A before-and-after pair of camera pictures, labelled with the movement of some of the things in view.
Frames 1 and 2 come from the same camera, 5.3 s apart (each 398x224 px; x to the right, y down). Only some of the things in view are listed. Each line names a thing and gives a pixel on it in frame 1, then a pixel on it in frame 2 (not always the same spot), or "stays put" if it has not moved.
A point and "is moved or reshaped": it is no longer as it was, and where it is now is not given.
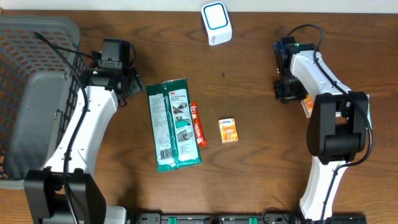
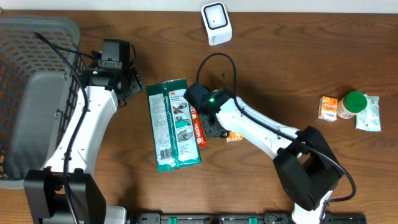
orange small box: [307, 104] is moved or reshaped
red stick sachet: [198, 125] stays put
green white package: [173, 124] stays put
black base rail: [240, 218] stays put
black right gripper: [285, 98] -> [210, 132]
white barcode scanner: [217, 21] stays put
